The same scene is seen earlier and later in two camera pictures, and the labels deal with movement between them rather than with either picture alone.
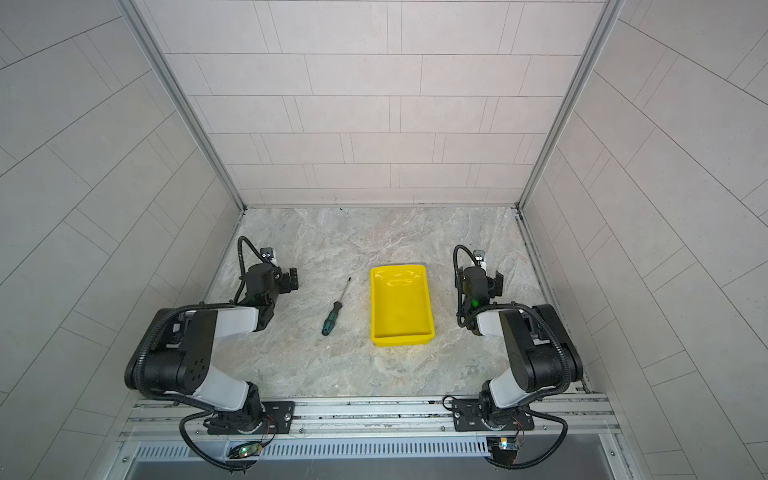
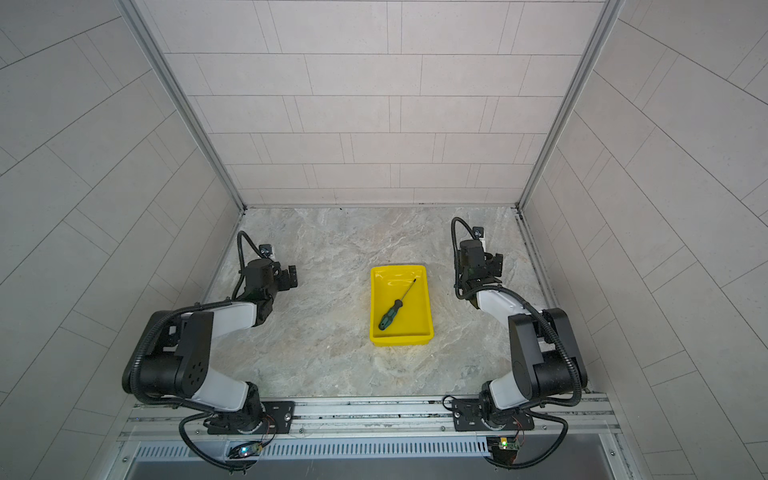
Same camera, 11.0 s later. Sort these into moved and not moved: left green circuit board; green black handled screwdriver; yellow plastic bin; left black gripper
Moved: green black handled screwdriver
Not moved: left green circuit board; yellow plastic bin; left black gripper
